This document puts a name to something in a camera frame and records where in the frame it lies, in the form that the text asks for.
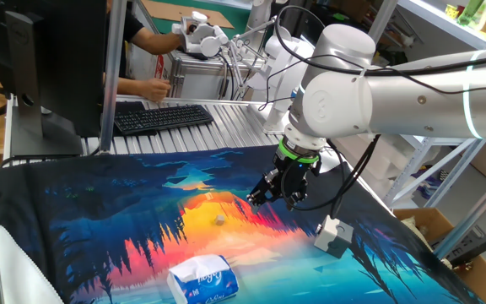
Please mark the colourful landscape print mat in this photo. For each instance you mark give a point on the colourful landscape print mat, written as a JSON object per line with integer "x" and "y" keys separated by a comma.
{"x": 120, "y": 202}

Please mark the green bottle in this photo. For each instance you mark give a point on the green bottle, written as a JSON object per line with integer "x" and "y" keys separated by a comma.
{"x": 470, "y": 10}

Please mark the person right hand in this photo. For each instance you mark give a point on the person right hand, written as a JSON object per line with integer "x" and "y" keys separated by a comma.
{"x": 154, "y": 89}

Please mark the small yellow box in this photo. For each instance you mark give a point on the small yellow box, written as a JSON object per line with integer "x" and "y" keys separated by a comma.
{"x": 451, "y": 12}

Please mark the black Dell monitor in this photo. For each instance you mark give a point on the black Dell monitor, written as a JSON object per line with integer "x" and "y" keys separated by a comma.
{"x": 66, "y": 63}

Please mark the person right forearm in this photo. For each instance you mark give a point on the person right forearm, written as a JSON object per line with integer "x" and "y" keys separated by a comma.
{"x": 129, "y": 86}

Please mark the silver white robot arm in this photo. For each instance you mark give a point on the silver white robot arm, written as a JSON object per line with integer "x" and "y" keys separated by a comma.
{"x": 352, "y": 105}

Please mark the black keyboard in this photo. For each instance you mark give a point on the black keyboard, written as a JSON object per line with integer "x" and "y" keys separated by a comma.
{"x": 163, "y": 118}

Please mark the white carton red print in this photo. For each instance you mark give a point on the white carton red print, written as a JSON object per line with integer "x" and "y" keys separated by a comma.
{"x": 144, "y": 63}

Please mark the black electronic device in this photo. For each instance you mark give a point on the black electronic device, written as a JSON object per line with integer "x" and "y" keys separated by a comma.
{"x": 466, "y": 247}

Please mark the white metal shelf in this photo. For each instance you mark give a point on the white metal shelf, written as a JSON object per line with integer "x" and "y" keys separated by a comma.
{"x": 437, "y": 25}

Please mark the person left forearm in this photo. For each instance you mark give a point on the person left forearm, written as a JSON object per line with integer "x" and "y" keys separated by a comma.
{"x": 158, "y": 42}

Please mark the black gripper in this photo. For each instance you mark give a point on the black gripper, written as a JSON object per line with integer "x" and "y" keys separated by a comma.
{"x": 295, "y": 173}

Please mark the white haptic control device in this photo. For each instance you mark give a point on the white haptic control device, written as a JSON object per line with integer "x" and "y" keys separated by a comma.
{"x": 205, "y": 38}

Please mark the white background robot column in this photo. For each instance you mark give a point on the white background robot column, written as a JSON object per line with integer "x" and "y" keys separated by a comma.
{"x": 259, "y": 19}

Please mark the white foam packaging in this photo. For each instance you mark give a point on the white foam packaging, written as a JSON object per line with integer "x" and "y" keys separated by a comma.
{"x": 395, "y": 164}

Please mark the person torso black shirt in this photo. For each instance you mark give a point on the person torso black shirt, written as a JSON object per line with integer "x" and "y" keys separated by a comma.
{"x": 125, "y": 29}

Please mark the silver aluminium case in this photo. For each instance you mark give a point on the silver aluminium case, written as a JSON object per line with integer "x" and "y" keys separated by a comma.
{"x": 196, "y": 78}

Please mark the blue white tissue pack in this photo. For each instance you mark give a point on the blue white tissue pack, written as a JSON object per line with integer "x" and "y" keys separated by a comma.
{"x": 203, "y": 280}

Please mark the small pale wooden block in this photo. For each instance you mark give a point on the small pale wooden block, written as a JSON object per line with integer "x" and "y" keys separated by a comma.
{"x": 219, "y": 220}

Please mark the grey red button box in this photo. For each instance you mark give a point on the grey red button box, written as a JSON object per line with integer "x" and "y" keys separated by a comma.
{"x": 333, "y": 236}

